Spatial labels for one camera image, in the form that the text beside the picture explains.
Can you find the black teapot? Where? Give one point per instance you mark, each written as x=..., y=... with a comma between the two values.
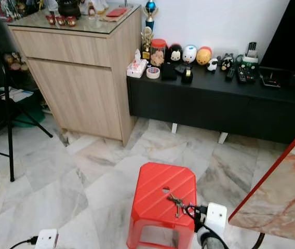
x=68, y=7

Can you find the red flat pouch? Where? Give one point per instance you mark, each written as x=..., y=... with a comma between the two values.
x=117, y=12

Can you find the white tape roll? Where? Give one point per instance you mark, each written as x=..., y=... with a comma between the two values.
x=152, y=72

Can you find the small gold trophy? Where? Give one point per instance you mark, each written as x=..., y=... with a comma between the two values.
x=146, y=42

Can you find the black flat tray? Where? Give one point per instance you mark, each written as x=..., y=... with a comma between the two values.
x=271, y=79

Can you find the yellow orange round toy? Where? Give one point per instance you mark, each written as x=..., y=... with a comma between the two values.
x=203, y=56

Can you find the small red cup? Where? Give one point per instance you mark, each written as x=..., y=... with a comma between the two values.
x=71, y=21
x=50, y=20
x=61, y=21

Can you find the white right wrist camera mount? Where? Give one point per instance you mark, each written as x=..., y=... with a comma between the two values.
x=216, y=218

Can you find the marble pattern folding table top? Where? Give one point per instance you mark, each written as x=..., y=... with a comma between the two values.
x=282, y=192

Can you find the black tape dispenser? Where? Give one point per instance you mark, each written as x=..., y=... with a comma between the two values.
x=187, y=75

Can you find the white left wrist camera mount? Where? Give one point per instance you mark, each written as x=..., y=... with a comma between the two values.
x=47, y=239

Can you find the slim black remote control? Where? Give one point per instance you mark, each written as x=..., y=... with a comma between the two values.
x=229, y=73

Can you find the blue ball trophy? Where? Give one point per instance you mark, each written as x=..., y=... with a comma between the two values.
x=150, y=7

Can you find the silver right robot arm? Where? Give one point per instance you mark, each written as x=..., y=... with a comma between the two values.
x=209, y=241

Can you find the black low console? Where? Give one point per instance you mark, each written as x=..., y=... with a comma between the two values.
x=215, y=106

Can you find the black television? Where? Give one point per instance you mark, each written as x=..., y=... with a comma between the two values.
x=290, y=33

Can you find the small panda figurine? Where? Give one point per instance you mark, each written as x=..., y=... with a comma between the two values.
x=213, y=65

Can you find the light wooden cabinet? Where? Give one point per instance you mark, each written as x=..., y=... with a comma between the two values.
x=80, y=88

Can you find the white round head toy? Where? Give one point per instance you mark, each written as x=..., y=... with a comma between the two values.
x=189, y=54

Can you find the black mouse head toy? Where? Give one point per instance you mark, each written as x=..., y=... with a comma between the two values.
x=175, y=53

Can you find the red lidded glass jar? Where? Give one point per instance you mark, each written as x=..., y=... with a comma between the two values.
x=158, y=54

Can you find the red plastic stool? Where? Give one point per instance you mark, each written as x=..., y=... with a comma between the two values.
x=160, y=181

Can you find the white papers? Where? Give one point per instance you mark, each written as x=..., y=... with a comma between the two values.
x=12, y=94

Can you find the wide black remote control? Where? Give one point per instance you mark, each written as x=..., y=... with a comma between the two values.
x=245, y=73

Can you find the black tripod stand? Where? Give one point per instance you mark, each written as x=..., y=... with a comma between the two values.
x=10, y=129

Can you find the black metal table leg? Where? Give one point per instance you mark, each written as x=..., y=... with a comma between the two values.
x=258, y=241

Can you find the green bin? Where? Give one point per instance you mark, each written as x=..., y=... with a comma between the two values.
x=30, y=115

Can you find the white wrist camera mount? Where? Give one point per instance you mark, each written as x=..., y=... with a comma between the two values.
x=47, y=239
x=216, y=218

